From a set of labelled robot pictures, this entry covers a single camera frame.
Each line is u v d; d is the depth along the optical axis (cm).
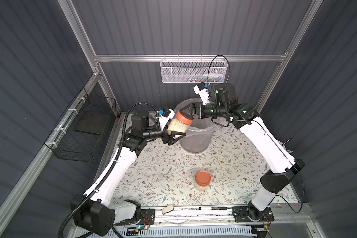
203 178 78
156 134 60
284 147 87
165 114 57
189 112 57
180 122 62
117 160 46
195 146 94
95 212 38
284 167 42
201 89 58
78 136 71
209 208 75
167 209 74
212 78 91
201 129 74
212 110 55
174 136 60
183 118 60
